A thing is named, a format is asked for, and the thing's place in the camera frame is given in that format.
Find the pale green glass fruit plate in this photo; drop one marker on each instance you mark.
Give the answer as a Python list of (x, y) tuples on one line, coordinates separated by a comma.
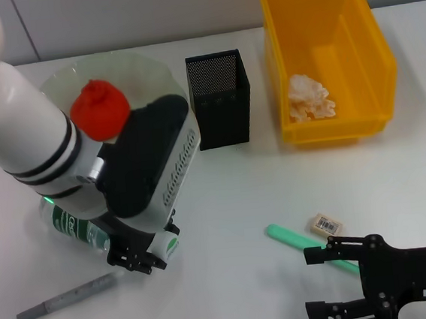
[(144, 75)]

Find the beige eraser with barcode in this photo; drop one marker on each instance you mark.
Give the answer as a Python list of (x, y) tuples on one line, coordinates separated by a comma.
[(324, 224)]

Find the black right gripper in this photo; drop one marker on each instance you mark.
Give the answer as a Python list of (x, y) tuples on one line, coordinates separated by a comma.
[(405, 273)]

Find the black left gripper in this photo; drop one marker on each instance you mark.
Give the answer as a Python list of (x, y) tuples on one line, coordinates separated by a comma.
[(126, 235)]

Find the grey marker pen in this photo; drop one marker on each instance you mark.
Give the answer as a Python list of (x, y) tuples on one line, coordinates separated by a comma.
[(68, 298)]

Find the yellow plastic bin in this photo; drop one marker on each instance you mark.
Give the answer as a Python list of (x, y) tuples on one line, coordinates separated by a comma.
[(356, 40)]

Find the white paper ball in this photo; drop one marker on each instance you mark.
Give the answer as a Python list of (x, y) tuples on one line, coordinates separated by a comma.
[(310, 97)]

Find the left wrist camera housing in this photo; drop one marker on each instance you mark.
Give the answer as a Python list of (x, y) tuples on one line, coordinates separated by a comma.
[(147, 147)]

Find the black mesh pen holder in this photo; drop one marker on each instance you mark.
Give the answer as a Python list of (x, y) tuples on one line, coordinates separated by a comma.
[(224, 117)]

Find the mint green pen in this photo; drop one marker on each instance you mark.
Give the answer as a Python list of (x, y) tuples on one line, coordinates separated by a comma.
[(292, 238)]

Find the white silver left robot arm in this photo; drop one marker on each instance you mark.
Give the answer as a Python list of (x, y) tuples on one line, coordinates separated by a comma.
[(17, 122)]

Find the clear green-label water bottle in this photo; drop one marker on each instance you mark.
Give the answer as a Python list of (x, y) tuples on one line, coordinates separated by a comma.
[(76, 227)]

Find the orange fruit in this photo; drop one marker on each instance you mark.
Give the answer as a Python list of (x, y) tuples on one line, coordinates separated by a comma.
[(99, 110)]

